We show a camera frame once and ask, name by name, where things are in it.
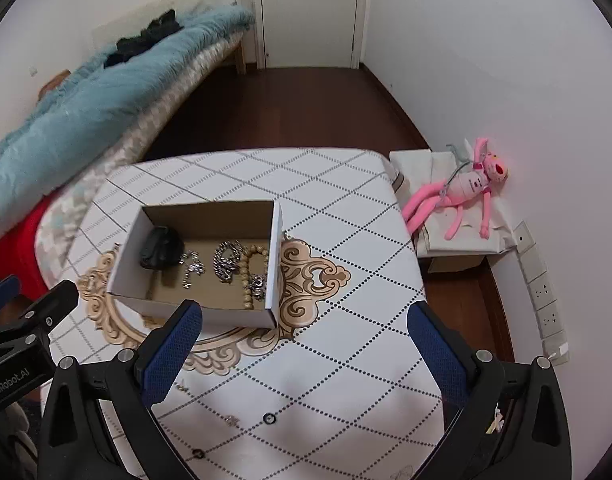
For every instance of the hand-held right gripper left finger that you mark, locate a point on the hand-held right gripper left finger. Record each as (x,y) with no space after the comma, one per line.
(171,350)

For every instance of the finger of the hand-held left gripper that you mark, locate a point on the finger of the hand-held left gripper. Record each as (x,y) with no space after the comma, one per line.
(53,302)
(3,292)

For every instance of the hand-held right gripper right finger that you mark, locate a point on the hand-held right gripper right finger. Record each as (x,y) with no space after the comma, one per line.
(436,355)

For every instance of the white cardboard box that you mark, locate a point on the white cardboard box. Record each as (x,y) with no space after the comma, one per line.
(135,287)

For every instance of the red cloth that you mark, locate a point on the red cloth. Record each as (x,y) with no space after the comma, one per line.
(20,250)

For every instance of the grey cloth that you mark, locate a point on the grey cloth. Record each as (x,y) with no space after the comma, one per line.
(8,445)

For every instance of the black pouch in box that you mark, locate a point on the black pouch in box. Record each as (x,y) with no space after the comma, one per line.
(160,249)

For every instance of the silver charm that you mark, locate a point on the silver charm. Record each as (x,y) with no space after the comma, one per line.
(258,286)

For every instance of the pink plush toy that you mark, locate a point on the pink plush toy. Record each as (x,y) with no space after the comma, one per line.
(466,185)

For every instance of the white diamond-pattern tablecloth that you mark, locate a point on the white diamond-pattern tablecloth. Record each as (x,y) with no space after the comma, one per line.
(336,210)

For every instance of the brown wooden object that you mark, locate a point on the brown wooden object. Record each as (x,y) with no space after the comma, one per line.
(53,84)

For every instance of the light blue fluffy blanket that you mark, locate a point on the light blue fluffy blanket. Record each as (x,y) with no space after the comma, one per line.
(110,95)

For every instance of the black clothing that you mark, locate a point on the black clothing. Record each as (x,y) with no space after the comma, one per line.
(145,40)

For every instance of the white door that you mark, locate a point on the white door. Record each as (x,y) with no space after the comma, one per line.
(311,10)

